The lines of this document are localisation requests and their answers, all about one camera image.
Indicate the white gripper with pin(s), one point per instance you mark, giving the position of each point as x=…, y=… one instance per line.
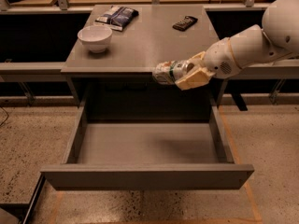
x=219, y=61

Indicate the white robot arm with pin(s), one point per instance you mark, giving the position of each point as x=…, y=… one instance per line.
x=277, y=38

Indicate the grey drawer cabinet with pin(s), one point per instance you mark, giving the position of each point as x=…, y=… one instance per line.
x=117, y=83

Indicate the open grey top drawer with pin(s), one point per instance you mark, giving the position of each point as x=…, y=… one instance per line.
x=114, y=151

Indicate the black calculator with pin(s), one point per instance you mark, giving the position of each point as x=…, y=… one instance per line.
x=185, y=24

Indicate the blue chip bag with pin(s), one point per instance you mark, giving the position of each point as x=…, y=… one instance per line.
x=117, y=18

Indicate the white bowl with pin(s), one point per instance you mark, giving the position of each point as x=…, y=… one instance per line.
x=95, y=38

